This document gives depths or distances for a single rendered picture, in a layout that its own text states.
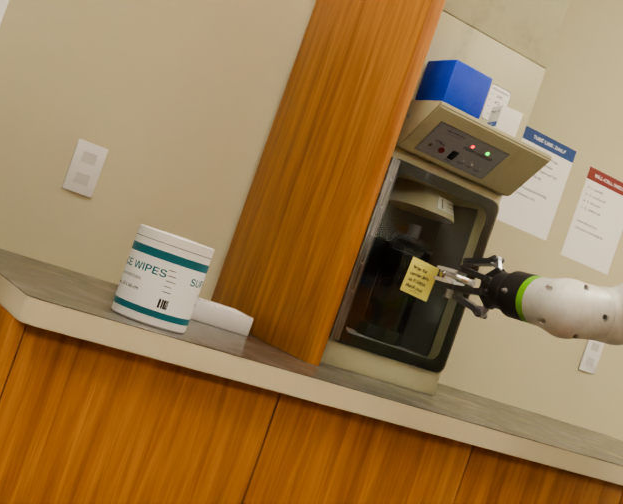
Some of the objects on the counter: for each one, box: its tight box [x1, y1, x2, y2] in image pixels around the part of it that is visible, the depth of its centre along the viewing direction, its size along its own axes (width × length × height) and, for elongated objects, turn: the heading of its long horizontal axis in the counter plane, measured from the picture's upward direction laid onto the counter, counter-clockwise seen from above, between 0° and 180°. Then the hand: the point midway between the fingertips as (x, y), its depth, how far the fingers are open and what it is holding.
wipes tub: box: [111, 224, 215, 334], centre depth 162 cm, size 13×13×15 cm
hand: (449, 276), depth 206 cm, fingers closed, pressing on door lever
